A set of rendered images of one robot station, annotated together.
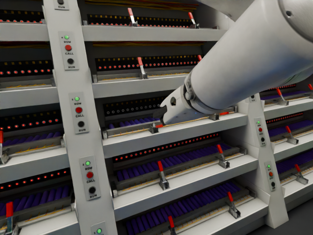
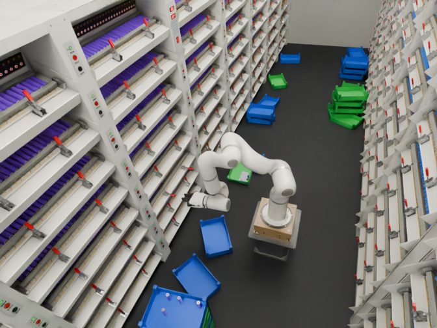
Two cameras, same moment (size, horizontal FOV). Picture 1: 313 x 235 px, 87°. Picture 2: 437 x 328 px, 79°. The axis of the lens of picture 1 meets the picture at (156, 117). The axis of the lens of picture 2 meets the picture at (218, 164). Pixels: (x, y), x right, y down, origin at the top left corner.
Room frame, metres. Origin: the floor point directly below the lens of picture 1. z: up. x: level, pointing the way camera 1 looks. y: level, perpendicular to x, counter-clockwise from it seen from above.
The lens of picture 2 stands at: (-0.57, 0.55, 1.93)
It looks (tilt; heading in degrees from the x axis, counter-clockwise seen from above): 45 degrees down; 317
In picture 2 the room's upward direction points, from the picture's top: 7 degrees counter-clockwise
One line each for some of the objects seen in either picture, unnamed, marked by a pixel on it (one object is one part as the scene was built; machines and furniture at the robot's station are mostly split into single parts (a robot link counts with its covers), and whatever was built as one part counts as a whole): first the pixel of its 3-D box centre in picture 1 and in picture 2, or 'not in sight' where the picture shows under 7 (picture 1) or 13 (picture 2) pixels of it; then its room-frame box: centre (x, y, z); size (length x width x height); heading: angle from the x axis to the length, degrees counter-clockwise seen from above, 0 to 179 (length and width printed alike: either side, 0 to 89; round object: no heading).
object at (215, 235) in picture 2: not in sight; (215, 235); (0.31, -0.13, 0.04); 0.30 x 0.20 x 0.08; 145
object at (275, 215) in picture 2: not in sight; (278, 206); (-0.06, -0.40, 0.47); 0.19 x 0.19 x 0.18
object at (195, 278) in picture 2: not in sight; (196, 278); (0.18, 0.20, 0.04); 0.30 x 0.20 x 0.08; 173
